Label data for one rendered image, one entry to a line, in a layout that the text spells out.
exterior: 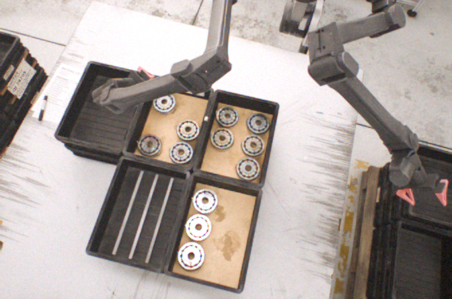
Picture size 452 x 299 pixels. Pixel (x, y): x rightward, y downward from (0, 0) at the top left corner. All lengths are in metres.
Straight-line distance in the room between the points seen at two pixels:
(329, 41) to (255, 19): 2.18
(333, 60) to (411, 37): 2.48
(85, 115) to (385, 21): 1.29
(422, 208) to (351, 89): 1.29
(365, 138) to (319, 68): 1.83
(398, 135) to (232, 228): 0.75
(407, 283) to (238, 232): 1.02
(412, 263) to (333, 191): 0.65
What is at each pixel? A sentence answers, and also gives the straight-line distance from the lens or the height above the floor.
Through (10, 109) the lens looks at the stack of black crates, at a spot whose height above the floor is 0.32.
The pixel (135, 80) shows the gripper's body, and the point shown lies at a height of 1.16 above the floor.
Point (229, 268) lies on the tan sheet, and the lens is 1.51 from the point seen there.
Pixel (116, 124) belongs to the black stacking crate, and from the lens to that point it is 1.71.
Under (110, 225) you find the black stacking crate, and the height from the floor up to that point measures 0.83.
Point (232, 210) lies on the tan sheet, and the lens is 1.53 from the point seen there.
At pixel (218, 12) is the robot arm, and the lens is 1.12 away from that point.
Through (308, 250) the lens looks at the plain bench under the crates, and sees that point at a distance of 1.69.
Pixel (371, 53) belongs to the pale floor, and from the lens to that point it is 3.14.
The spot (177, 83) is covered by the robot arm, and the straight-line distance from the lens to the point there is 1.04.
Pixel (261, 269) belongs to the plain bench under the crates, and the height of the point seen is 0.70.
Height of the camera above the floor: 2.33
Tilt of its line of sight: 67 degrees down
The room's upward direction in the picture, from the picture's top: 5 degrees clockwise
